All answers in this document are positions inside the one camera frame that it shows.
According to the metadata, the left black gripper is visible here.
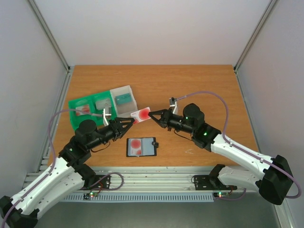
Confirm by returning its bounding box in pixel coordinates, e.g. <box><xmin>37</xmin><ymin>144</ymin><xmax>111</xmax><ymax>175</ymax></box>
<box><xmin>88</xmin><ymin>117</ymin><xmax>135</xmax><ymax>150</ymax></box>

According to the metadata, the white card red circle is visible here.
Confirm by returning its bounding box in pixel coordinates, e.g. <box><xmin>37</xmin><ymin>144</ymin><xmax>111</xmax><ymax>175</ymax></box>
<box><xmin>131</xmin><ymin>107</ymin><xmax>150</xmax><ymax>124</ymax></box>
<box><xmin>128</xmin><ymin>138</ymin><xmax>142</xmax><ymax>157</ymax></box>

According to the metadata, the black card holder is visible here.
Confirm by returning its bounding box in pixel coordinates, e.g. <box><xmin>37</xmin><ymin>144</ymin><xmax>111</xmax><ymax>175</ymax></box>
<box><xmin>126</xmin><ymin>137</ymin><xmax>159</xmax><ymax>157</ymax></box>

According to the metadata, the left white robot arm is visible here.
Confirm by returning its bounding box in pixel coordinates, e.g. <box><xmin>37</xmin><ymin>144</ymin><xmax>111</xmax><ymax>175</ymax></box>
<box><xmin>0</xmin><ymin>117</ymin><xmax>134</xmax><ymax>228</ymax></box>

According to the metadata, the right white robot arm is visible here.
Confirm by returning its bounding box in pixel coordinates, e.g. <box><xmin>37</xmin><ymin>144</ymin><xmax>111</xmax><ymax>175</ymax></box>
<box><xmin>149</xmin><ymin>103</ymin><xmax>293</xmax><ymax>205</ymax></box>

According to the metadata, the teal credit card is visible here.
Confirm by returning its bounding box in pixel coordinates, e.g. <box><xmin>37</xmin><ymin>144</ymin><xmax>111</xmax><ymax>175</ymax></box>
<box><xmin>115</xmin><ymin>93</ymin><xmax>132</xmax><ymax>105</ymax></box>

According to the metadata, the grey credit card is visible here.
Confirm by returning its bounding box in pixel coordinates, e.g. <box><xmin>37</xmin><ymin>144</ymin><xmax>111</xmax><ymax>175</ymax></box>
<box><xmin>95</xmin><ymin>98</ymin><xmax>112</xmax><ymax>110</ymax></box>

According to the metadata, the red white card in tray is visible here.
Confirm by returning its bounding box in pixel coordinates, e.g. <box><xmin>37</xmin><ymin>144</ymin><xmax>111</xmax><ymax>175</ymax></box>
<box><xmin>75</xmin><ymin>104</ymin><xmax>90</xmax><ymax>116</ymax></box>

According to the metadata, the clear plastic tray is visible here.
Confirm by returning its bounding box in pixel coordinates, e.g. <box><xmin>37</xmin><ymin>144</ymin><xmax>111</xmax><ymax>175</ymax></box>
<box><xmin>110</xmin><ymin>85</ymin><xmax>138</xmax><ymax>117</ymax></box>

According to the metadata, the green plastic tray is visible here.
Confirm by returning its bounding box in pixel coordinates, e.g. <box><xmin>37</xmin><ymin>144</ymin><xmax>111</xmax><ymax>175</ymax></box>
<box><xmin>68</xmin><ymin>90</ymin><xmax>117</xmax><ymax>130</ymax></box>

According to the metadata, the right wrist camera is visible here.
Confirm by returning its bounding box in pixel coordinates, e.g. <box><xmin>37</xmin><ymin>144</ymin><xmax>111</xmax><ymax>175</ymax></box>
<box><xmin>169</xmin><ymin>97</ymin><xmax>178</xmax><ymax>114</ymax></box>

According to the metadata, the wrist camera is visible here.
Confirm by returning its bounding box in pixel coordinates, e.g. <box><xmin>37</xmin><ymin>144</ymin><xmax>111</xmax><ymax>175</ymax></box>
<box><xmin>169</xmin><ymin>97</ymin><xmax>178</xmax><ymax>114</ymax></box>
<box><xmin>103</xmin><ymin>106</ymin><xmax>112</xmax><ymax>126</ymax></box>

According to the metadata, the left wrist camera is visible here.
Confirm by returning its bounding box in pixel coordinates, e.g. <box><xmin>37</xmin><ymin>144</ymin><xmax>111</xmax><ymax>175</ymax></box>
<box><xmin>103</xmin><ymin>106</ymin><xmax>112</xmax><ymax>126</ymax></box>

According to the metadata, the aluminium rail frame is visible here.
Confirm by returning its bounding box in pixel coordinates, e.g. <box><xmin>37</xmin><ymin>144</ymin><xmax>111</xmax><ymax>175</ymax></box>
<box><xmin>21</xmin><ymin>166</ymin><xmax>283</xmax><ymax>193</ymax></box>

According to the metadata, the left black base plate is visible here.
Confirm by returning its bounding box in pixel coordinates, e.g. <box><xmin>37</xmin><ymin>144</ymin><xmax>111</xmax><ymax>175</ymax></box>
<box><xmin>81</xmin><ymin>175</ymin><xmax>111</xmax><ymax>190</ymax></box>

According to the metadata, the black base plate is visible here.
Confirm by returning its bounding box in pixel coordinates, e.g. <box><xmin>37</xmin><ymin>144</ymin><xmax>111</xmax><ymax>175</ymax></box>
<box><xmin>81</xmin><ymin>175</ymin><xmax>111</xmax><ymax>190</ymax></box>
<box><xmin>191</xmin><ymin>175</ymin><xmax>238</xmax><ymax>191</ymax></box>

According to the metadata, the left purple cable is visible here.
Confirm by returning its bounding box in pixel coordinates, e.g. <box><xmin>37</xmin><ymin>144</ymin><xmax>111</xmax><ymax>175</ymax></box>
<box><xmin>2</xmin><ymin>109</ymin><xmax>104</xmax><ymax>228</ymax></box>

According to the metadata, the purple cable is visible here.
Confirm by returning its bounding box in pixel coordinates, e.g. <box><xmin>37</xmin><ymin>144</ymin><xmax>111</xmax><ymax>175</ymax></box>
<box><xmin>2</xmin><ymin>109</ymin><xmax>104</xmax><ymax>228</ymax></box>
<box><xmin>177</xmin><ymin>91</ymin><xmax>299</xmax><ymax>201</ymax></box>

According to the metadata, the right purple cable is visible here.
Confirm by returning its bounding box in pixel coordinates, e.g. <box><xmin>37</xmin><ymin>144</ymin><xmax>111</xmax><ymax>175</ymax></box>
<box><xmin>177</xmin><ymin>91</ymin><xmax>299</xmax><ymax>201</ymax></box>

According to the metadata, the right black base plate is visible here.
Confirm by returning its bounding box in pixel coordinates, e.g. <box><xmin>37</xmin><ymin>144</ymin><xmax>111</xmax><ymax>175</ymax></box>
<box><xmin>191</xmin><ymin>175</ymin><xmax>238</xmax><ymax>191</ymax></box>

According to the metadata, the grey slotted cable duct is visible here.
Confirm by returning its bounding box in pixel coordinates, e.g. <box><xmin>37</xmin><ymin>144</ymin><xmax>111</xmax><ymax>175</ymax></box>
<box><xmin>61</xmin><ymin>192</ymin><xmax>214</xmax><ymax>203</ymax></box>

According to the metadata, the left frame post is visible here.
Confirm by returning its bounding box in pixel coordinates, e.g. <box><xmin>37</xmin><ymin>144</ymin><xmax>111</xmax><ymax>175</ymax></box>
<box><xmin>27</xmin><ymin>0</ymin><xmax>70</xmax><ymax>72</ymax></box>

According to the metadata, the frame post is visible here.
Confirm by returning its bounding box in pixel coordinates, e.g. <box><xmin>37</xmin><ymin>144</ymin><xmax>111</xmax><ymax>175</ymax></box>
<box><xmin>27</xmin><ymin>0</ymin><xmax>70</xmax><ymax>72</ymax></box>
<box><xmin>233</xmin><ymin>0</ymin><xmax>279</xmax><ymax>74</ymax></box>

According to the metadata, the right frame post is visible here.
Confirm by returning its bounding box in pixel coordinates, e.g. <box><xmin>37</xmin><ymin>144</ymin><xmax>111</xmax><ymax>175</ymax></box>
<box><xmin>233</xmin><ymin>0</ymin><xmax>279</xmax><ymax>74</ymax></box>

